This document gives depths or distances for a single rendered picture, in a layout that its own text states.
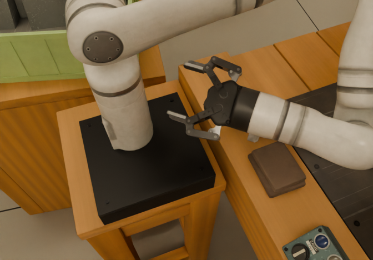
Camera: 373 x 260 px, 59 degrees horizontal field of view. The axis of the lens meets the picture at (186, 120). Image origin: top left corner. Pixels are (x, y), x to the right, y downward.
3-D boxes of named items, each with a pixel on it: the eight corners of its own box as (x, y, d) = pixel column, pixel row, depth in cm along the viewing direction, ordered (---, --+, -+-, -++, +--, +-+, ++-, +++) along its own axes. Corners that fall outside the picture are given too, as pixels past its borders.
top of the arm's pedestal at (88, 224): (81, 241, 67) (76, 235, 64) (60, 120, 85) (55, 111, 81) (225, 190, 74) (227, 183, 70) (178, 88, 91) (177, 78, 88)
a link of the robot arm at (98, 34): (257, -36, 42) (231, -68, 47) (54, 35, 42) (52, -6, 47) (258, 22, 49) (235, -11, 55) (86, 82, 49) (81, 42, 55)
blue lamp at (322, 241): (319, 251, 53) (322, 249, 52) (311, 238, 55) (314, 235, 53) (329, 246, 54) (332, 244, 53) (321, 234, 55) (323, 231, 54)
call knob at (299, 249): (298, 264, 54) (296, 264, 54) (290, 249, 56) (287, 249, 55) (312, 256, 54) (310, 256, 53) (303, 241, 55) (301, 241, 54)
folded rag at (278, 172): (305, 186, 64) (310, 180, 62) (269, 200, 63) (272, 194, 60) (280, 145, 70) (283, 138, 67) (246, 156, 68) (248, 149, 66)
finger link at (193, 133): (220, 134, 57) (187, 124, 58) (216, 144, 56) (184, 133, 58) (221, 135, 59) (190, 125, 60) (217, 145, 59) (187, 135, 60)
